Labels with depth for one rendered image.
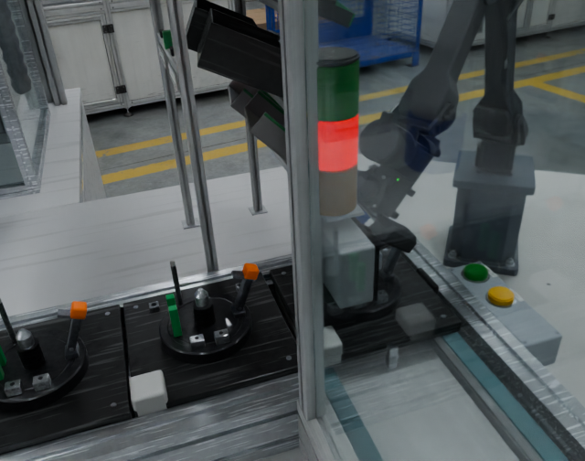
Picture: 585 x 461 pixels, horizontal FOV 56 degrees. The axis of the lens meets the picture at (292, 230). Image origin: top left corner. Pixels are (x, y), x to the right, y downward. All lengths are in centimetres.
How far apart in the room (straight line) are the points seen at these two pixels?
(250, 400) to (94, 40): 413
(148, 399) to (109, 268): 54
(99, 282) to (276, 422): 58
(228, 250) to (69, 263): 35
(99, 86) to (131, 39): 45
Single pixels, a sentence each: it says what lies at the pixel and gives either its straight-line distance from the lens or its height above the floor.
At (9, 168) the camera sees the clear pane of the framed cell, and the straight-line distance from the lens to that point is 168.
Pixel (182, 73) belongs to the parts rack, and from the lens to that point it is 89.
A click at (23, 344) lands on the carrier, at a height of 103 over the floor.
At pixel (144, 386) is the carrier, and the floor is 99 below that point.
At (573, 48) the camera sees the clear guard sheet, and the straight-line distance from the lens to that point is 23.
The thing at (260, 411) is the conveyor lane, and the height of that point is 96.
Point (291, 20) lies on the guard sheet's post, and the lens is 49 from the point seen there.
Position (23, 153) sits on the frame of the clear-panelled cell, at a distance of 164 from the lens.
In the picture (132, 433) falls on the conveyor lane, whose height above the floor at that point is 95.
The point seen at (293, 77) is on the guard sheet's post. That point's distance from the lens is 50.
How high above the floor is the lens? 154
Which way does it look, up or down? 32 degrees down
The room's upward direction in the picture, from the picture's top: 3 degrees counter-clockwise
